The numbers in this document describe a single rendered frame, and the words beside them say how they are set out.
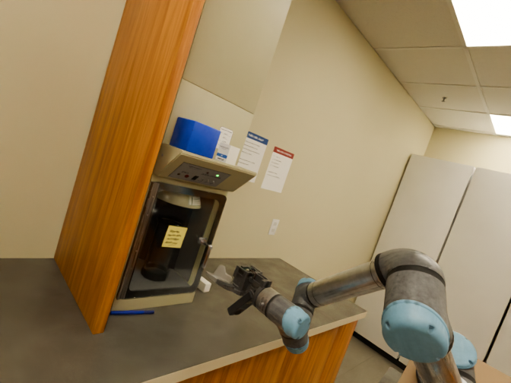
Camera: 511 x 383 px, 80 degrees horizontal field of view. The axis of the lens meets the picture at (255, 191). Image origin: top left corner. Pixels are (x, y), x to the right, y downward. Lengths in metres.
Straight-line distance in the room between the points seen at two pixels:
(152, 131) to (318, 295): 0.66
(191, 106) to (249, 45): 0.30
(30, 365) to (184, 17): 0.92
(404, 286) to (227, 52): 0.84
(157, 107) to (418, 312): 0.76
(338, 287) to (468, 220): 2.80
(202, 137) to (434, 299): 0.69
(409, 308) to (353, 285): 0.23
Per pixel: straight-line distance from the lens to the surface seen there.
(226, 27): 1.10
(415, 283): 0.72
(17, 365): 0.96
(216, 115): 1.07
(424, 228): 3.68
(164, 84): 0.89
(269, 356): 1.38
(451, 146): 4.26
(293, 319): 0.88
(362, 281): 0.87
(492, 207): 3.61
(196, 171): 0.98
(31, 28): 1.32
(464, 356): 1.12
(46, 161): 1.35
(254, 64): 1.17
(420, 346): 0.72
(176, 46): 0.91
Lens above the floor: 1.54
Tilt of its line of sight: 5 degrees down
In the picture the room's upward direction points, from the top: 19 degrees clockwise
